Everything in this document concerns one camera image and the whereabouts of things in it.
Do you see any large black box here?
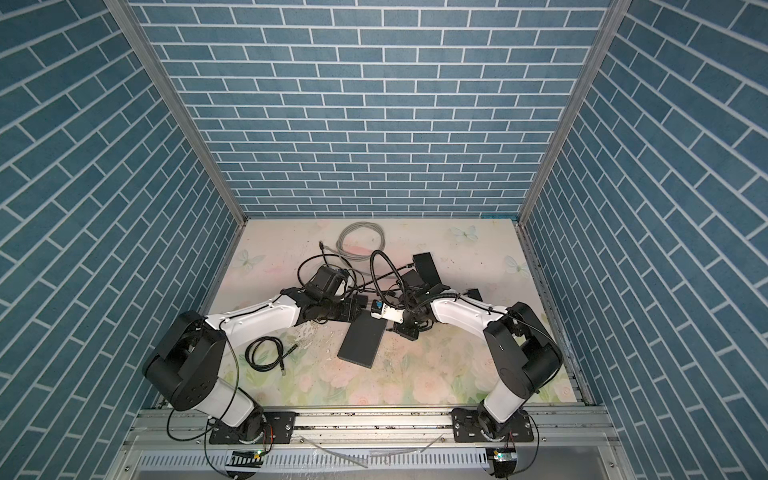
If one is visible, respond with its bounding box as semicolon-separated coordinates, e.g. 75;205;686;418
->
338;311;388;369

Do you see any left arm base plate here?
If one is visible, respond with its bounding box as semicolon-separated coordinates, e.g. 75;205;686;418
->
209;411;297;447

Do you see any aluminium front rail frame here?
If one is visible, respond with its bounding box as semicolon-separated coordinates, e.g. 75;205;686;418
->
108;404;632;479

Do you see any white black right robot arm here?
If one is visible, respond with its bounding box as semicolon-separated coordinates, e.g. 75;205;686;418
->
392;289;564;435

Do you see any aluminium corner post right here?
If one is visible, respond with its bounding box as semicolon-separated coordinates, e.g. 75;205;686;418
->
518;0;631;226

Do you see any aluminium corner post left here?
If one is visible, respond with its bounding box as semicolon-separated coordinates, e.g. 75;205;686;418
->
104;0;247;226

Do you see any aluminium corner post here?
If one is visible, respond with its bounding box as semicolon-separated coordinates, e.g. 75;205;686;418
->
518;0;631;226
104;0;247;226

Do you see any grey cable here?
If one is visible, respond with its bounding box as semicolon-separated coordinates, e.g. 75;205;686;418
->
320;220;386;262

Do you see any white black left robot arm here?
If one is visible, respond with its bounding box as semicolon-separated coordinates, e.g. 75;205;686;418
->
142;265;359;440

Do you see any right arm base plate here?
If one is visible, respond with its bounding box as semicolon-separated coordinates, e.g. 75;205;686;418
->
450;407;534;443

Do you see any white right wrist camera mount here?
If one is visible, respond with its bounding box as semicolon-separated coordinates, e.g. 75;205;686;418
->
370;300;405;324

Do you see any black ethernet cable loop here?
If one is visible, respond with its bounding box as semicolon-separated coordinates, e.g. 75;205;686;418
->
296;241;367;295

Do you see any black power adapter with cord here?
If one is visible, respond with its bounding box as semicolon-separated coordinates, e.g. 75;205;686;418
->
465;288;483;302

